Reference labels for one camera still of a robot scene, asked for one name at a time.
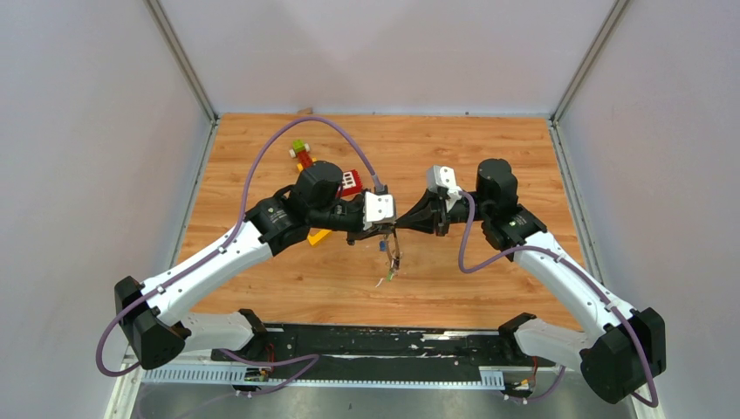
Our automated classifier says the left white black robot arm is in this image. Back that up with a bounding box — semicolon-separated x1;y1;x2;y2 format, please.
113;161;396;370

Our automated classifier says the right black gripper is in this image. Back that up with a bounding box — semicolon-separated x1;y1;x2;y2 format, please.
394;188;491;237

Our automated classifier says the red lego window brick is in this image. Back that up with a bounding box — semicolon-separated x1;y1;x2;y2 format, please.
340;169;363;197

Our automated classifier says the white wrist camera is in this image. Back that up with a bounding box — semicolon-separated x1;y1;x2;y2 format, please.
426;165;463;210
363;191;396;230

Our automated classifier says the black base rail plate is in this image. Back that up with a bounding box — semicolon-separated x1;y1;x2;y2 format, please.
235;323;555;382

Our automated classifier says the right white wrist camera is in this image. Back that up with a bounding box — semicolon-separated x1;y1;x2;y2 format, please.
426;165;463;210

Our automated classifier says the yellow triangular toy piece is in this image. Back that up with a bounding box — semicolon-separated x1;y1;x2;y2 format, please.
307;229;332;247

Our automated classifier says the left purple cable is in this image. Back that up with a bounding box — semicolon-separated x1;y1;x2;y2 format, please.
95;115;387;378

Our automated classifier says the purple cable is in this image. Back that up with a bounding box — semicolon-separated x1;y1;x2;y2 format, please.
458;190;661;409
95;115;387;378

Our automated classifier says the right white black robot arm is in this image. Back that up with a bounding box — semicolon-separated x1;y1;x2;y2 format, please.
395;159;667;408

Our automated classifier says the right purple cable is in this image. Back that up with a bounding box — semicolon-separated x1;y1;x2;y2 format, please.
458;190;661;409

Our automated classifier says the lego car toy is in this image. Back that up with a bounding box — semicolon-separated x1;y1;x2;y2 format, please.
289;140;317;171

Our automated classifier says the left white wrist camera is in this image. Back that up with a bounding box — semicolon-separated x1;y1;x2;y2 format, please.
363;191;396;230

